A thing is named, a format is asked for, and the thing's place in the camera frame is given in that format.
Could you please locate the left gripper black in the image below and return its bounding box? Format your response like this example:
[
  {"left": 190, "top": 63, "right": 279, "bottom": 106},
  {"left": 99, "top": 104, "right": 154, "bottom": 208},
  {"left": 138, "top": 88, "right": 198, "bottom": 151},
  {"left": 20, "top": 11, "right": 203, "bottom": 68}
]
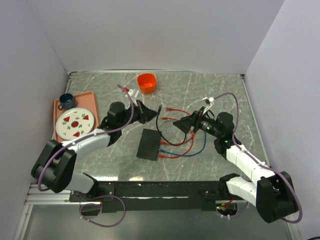
[{"left": 118, "top": 100, "right": 160, "bottom": 129}]

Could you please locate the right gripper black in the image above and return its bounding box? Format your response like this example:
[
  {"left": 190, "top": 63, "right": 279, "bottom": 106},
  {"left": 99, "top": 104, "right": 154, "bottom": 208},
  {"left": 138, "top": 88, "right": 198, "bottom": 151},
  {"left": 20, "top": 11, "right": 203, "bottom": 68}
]
[{"left": 173, "top": 106, "right": 222, "bottom": 139}]

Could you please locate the black cable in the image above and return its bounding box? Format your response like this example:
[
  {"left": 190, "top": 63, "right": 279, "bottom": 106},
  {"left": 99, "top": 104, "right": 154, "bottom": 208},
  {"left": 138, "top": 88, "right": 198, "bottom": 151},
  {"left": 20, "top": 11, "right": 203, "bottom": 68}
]
[{"left": 155, "top": 105, "right": 188, "bottom": 147}]

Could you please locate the black network switch box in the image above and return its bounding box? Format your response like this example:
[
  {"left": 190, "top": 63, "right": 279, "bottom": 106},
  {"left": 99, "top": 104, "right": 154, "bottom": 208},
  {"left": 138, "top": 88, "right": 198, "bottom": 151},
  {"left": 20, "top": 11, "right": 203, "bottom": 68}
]
[{"left": 136, "top": 128, "right": 161, "bottom": 161}]

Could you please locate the blue ethernet cable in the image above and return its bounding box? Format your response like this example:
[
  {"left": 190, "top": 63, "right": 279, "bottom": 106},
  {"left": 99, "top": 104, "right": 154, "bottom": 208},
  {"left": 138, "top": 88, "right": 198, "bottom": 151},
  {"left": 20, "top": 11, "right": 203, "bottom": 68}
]
[{"left": 158, "top": 131, "right": 207, "bottom": 157}]

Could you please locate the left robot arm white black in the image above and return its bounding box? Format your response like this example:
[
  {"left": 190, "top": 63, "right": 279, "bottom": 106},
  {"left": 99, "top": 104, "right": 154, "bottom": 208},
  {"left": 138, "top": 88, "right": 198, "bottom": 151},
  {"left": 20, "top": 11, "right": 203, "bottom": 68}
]
[{"left": 30, "top": 100, "right": 158, "bottom": 201}]

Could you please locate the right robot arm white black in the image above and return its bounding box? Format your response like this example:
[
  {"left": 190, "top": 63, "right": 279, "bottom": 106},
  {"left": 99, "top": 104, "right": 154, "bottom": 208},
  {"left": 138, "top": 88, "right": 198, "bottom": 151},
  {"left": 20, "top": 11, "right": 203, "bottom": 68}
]
[{"left": 173, "top": 107, "right": 299, "bottom": 223}]

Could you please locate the orange plastic cup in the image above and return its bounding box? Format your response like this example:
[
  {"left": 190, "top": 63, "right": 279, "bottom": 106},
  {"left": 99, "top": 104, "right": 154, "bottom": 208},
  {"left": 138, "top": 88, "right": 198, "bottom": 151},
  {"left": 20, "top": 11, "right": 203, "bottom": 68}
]
[{"left": 137, "top": 73, "right": 157, "bottom": 94}]

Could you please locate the pink plastic tray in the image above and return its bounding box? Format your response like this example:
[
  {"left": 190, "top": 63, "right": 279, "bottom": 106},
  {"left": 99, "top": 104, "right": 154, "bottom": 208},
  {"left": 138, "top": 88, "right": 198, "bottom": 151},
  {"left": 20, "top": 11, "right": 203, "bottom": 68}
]
[{"left": 53, "top": 91, "right": 100, "bottom": 142}]

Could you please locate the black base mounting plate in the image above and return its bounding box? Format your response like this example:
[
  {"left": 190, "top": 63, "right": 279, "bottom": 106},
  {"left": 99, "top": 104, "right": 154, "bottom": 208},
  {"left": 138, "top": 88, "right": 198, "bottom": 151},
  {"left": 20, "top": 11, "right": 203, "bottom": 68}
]
[{"left": 69, "top": 181, "right": 234, "bottom": 213}]

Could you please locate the white plate watermelon pattern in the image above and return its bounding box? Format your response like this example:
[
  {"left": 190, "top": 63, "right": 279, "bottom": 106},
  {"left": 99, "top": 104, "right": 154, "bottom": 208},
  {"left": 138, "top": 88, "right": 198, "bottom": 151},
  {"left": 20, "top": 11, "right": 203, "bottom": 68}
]
[{"left": 55, "top": 107, "right": 95, "bottom": 141}]

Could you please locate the dark blue mug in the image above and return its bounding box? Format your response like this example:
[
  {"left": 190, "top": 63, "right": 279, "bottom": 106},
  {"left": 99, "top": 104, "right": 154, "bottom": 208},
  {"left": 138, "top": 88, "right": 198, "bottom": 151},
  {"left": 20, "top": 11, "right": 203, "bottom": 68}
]
[{"left": 57, "top": 93, "right": 75, "bottom": 111}]

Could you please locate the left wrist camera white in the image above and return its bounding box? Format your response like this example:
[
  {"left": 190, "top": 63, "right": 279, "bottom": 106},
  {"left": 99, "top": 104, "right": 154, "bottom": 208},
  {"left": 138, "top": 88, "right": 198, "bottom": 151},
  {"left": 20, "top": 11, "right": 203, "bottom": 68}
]
[{"left": 125, "top": 87, "right": 140, "bottom": 100}]

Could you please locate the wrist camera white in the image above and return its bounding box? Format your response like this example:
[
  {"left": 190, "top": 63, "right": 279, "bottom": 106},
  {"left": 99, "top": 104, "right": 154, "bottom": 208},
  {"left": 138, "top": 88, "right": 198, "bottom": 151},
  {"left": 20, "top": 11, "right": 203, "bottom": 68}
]
[
  {"left": 125, "top": 87, "right": 140, "bottom": 100},
  {"left": 202, "top": 97, "right": 215, "bottom": 114}
]

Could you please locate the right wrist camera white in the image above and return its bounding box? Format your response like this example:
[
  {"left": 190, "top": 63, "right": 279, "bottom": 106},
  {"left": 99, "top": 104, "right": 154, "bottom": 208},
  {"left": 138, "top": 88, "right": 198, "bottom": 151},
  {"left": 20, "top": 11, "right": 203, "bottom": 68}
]
[{"left": 202, "top": 97, "right": 215, "bottom": 114}]

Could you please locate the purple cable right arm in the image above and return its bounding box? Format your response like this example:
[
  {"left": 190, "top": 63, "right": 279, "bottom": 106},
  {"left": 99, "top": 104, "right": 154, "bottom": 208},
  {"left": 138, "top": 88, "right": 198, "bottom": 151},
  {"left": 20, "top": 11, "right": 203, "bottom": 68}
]
[{"left": 212, "top": 92, "right": 303, "bottom": 224}]

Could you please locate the aluminium frame rail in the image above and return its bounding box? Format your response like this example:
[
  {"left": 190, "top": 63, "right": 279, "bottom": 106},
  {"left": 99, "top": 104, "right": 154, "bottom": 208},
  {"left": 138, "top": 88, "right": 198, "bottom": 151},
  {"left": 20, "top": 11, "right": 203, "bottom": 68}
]
[{"left": 24, "top": 184, "right": 246, "bottom": 205}]

